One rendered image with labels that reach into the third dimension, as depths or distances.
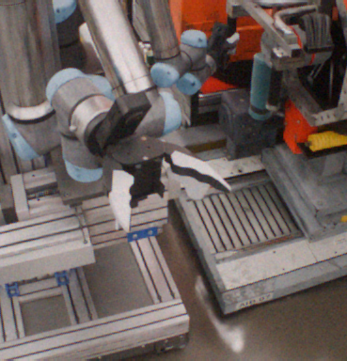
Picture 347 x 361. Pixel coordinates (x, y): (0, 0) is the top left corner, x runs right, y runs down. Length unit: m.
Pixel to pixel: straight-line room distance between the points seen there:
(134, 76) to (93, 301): 1.03
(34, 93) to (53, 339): 0.89
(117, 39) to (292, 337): 1.37
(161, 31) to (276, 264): 1.06
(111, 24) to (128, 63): 0.08
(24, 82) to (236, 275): 1.22
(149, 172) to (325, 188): 1.52
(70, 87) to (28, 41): 0.23
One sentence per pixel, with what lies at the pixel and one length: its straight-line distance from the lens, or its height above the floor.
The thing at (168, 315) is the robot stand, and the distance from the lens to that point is 1.74.
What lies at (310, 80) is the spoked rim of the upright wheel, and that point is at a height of 0.63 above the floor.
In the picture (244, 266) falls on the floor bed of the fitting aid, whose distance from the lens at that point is 2.05.
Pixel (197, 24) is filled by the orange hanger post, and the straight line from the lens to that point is 2.11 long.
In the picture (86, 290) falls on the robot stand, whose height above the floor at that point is 0.23.
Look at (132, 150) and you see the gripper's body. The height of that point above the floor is 1.25.
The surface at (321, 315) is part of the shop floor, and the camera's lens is 2.07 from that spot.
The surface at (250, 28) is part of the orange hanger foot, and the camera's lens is 2.23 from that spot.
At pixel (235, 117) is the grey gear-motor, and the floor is 0.39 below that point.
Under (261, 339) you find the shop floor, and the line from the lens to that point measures 1.98.
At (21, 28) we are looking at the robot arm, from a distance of 1.03.
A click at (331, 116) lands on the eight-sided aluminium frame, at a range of 1.75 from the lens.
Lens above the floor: 1.72
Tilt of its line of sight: 45 degrees down
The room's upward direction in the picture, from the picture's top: straight up
